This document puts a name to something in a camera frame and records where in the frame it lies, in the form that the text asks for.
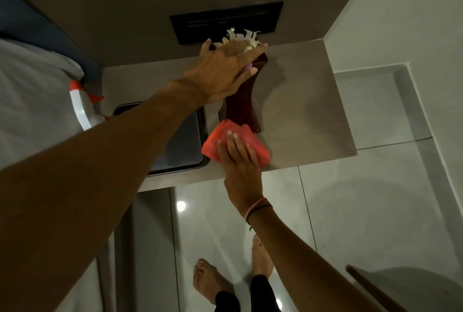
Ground white flowers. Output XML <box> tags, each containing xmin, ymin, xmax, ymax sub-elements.
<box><xmin>213</xmin><ymin>28</ymin><xmax>262</xmax><ymax>53</ymax></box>

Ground black leggings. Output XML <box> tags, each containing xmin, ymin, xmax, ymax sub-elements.
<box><xmin>215</xmin><ymin>274</ymin><xmax>281</xmax><ymax>312</ymax></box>

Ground black wristband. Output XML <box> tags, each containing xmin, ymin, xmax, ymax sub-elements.
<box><xmin>247</xmin><ymin>204</ymin><xmax>273</xmax><ymax>232</ymax></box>

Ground person's left foot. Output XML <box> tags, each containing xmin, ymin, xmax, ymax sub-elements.
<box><xmin>193</xmin><ymin>259</ymin><xmax>236</xmax><ymax>305</ymax></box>

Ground red cleaning cloth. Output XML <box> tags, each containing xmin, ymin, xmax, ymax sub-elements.
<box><xmin>201</xmin><ymin>119</ymin><xmax>271</xmax><ymax>169</ymax></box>

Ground person's left hand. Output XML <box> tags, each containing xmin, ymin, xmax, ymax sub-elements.
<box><xmin>171</xmin><ymin>38</ymin><xmax>269</xmax><ymax>107</ymax></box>

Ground person's right hand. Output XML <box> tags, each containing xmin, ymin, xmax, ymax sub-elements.
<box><xmin>216</xmin><ymin>130</ymin><xmax>265</xmax><ymax>215</ymax></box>

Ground dark red vase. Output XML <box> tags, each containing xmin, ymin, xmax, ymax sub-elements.
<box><xmin>218</xmin><ymin>52</ymin><xmax>269</xmax><ymax>134</ymax></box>

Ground person's left forearm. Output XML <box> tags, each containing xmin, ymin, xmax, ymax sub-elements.
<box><xmin>0</xmin><ymin>80</ymin><xmax>204</xmax><ymax>312</ymax></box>

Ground person's right forearm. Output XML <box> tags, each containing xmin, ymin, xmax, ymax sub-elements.
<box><xmin>245</xmin><ymin>201</ymin><xmax>386</xmax><ymax>312</ymax></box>

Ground blue headboard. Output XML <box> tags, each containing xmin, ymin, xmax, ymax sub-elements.
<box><xmin>0</xmin><ymin>0</ymin><xmax>104</xmax><ymax>85</ymax></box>

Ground black tray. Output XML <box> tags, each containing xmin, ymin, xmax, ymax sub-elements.
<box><xmin>113</xmin><ymin>102</ymin><xmax>211</xmax><ymax>178</ymax></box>

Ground person's foot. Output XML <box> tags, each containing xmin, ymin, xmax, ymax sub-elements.
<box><xmin>251</xmin><ymin>234</ymin><xmax>274</xmax><ymax>280</ymax></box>
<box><xmin>193</xmin><ymin>259</ymin><xmax>236</xmax><ymax>305</ymax></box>

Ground person's right foot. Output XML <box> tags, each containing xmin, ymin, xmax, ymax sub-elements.
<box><xmin>251</xmin><ymin>234</ymin><xmax>274</xmax><ymax>280</ymax></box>

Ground black wall switch panel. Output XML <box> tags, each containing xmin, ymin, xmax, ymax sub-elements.
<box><xmin>169</xmin><ymin>1</ymin><xmax>284</xmax><ymax>46</ymax></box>

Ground pink wristband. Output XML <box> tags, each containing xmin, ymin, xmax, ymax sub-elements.
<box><xmin>244</xmin><ymin>197</ymin><xmax>270</xmax><ymax>224</ymax></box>

